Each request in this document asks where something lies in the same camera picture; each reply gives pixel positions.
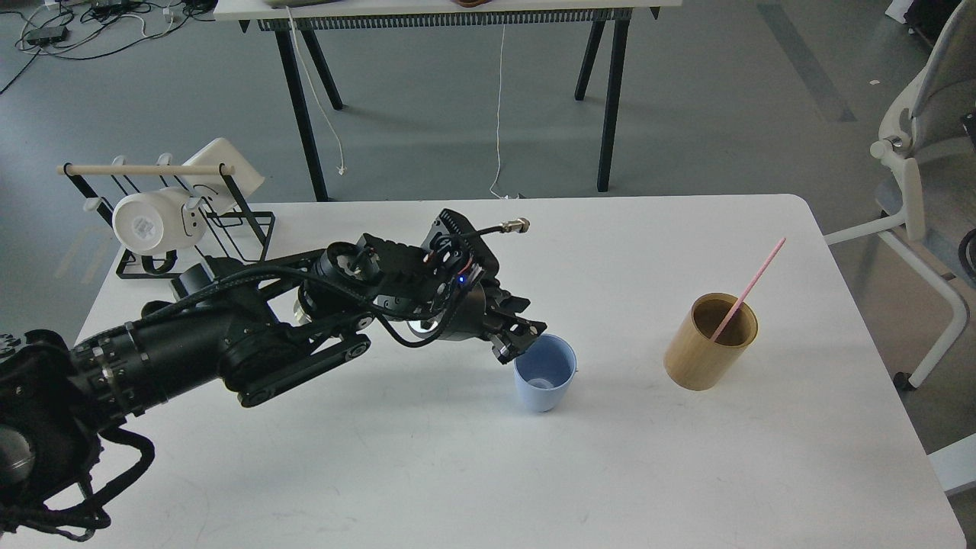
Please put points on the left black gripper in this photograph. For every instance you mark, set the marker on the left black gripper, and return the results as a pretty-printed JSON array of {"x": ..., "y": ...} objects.
[{"x": 489, "y": 313}]

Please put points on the blue plastic cup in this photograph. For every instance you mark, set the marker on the blue plastic cup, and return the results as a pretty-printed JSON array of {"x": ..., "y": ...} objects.
[{"x": 544, "y": 372}]

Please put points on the pink chopstick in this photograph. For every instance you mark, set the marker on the pink chopstick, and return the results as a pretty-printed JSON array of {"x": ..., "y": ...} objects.
[{"x": 741, "y": 299}]

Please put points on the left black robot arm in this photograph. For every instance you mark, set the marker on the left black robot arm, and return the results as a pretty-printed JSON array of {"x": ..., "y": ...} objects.
[{"x": 262, "y": 329}]

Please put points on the bamboo cylinder holder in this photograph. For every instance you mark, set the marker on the bamboo cylinder holder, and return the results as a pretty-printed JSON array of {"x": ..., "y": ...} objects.
[{"x": 693, "y": 360}]

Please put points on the white mug on rack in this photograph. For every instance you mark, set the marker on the white mug on rack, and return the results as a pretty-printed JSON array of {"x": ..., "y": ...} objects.
[{"x": 156, "y": 222}]

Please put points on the white office chair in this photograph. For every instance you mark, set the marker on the white office chair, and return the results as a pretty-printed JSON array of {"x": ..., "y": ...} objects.
[{"x": 927, "y": 203}]

